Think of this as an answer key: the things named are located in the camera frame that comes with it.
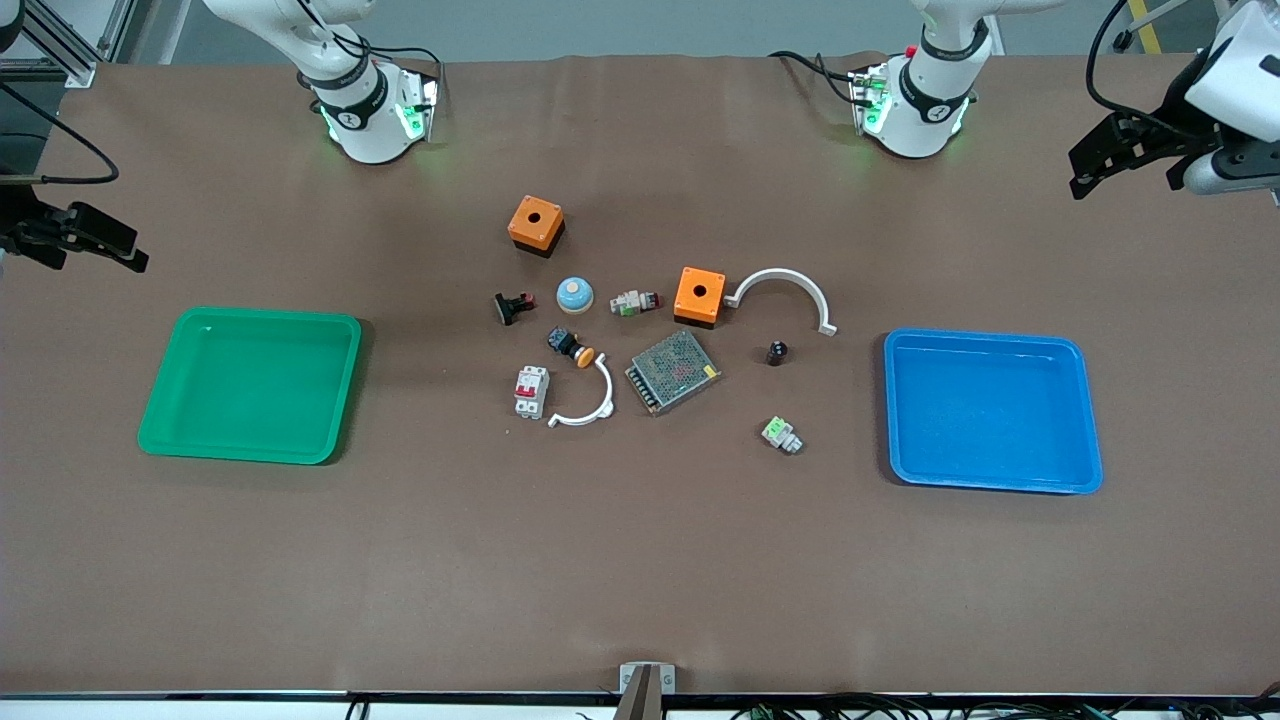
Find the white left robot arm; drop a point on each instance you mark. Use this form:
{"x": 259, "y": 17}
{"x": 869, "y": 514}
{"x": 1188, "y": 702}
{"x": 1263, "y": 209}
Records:
{"x": 925, "y": 110}

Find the orange mushroom push button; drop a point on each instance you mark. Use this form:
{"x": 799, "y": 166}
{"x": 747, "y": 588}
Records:
{"x": 563, "y": 342}

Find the aluminium frame strut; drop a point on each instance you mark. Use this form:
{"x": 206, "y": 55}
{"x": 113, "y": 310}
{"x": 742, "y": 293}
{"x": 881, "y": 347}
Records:
{"x": 75, "y": 65}

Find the white red circuit breaker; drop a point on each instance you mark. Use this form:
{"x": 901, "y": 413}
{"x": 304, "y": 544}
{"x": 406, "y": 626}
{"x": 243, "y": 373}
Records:
{"x": 530, "y": 392}

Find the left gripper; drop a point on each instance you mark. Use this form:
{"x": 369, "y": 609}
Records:
{"x": 1163, "y": 133}

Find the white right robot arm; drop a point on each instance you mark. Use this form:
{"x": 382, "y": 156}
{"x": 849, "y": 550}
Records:
{"x": 360, "y": 120}

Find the green white connector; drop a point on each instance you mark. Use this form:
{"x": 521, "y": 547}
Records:
{"x": 630, "y": 302}

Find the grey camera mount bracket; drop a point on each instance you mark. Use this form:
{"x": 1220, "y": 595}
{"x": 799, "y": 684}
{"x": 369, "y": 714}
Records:
{"x": 645, "y": 690}

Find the blue dome buzzer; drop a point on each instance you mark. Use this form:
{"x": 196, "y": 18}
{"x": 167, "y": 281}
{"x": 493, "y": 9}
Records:
{"x": 574, "y": 296}

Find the green pushbutton switch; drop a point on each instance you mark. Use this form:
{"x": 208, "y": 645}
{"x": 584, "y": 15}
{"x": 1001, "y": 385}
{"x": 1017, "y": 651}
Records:
{"x": 780, "y": 434}

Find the black red rocker switch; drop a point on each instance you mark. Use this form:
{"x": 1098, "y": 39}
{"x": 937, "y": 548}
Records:
{"x": 510, "y": 308}

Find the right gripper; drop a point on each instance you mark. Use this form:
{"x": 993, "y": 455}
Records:
{"x": 22, "y": 226}

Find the large white semicircular bracket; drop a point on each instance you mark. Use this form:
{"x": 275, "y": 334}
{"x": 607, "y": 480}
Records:
{"x": 785, "y": 275}

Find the perforated metal power supply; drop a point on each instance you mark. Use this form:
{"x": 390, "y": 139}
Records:
{"x": 673, "y": 372}

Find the green plastic tray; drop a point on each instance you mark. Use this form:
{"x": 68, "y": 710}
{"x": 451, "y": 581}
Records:
{"x": 250, "y": 385}

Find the small black cylindrical capacitor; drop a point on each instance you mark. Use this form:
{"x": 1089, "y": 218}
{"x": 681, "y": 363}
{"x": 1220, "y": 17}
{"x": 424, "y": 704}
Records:
{"x": 777, "y": 353}

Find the orange button enclosure box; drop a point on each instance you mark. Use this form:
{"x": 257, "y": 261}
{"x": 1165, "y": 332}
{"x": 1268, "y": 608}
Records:
{"x": 699, "y": 290}
{"x": 535, "y": 220}

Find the small white semicircular bracket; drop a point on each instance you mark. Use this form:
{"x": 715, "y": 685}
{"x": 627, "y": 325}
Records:
{"x": 608, "y": 392}

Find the blue plastic tray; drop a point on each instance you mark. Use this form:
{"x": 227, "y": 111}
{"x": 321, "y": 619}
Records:
{"x": 990, "y": 415}

